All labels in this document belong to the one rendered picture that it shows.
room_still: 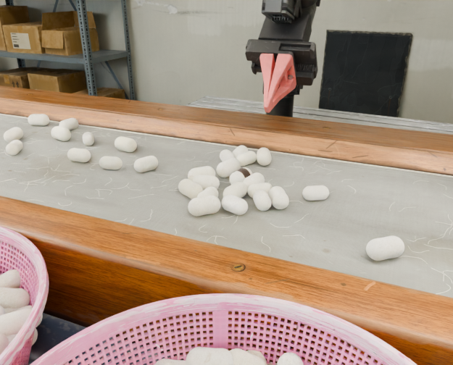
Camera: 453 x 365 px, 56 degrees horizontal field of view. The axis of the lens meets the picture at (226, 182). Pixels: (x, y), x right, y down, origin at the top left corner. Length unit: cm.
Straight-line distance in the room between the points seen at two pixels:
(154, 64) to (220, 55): 52
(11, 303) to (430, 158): 53
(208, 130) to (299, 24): 21
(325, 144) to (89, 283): 40
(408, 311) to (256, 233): 17
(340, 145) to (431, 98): 194
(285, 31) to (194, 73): 231
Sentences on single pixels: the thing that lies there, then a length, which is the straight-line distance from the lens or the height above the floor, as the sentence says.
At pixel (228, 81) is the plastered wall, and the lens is 284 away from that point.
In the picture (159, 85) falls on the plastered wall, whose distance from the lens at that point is 311.
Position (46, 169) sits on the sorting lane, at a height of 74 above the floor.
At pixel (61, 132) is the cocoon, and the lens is 74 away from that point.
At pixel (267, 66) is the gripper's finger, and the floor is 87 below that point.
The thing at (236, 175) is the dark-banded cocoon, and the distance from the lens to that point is 53.
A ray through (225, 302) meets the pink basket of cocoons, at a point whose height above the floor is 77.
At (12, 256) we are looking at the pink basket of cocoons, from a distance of 43.
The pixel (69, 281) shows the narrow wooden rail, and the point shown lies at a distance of 43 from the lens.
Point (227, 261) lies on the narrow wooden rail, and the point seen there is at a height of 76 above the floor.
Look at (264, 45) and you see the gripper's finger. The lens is 65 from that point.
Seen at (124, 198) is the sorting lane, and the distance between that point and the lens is 53.
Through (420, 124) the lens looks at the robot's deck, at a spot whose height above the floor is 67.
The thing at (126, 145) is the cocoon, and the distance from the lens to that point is 66.
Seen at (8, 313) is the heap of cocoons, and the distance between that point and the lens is 38.
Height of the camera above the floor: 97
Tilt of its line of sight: 25 degrees down
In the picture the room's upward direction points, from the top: straight up
